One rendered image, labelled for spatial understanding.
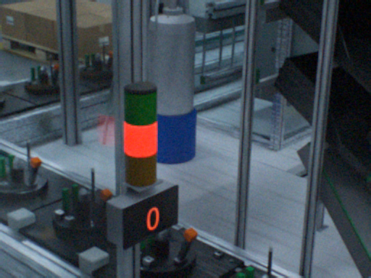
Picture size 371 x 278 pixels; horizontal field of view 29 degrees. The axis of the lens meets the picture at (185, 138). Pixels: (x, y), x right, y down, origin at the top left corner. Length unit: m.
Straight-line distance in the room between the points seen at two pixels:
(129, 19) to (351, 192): 0.65
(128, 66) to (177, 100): 1.05
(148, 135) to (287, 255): 0.74
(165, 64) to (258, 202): 0.48
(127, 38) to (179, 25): 1.00
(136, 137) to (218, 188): 0.97
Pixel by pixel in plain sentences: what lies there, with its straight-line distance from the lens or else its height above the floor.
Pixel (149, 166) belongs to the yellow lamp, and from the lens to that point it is 1.09.
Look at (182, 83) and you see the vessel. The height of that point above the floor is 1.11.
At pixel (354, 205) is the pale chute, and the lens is 1.49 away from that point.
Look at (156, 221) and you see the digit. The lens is 1.15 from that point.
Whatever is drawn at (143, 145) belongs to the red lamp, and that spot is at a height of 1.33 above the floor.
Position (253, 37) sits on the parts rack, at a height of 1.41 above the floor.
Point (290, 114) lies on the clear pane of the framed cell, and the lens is 2.32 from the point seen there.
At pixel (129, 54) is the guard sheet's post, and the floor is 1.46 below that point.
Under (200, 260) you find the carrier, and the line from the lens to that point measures 1.47.
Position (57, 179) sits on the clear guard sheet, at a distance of 1.05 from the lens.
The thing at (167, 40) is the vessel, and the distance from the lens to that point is 2.06.
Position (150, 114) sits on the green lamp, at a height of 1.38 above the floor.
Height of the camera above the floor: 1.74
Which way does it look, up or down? 22 degrees down
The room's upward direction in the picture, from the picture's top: 1 degrees clockwise
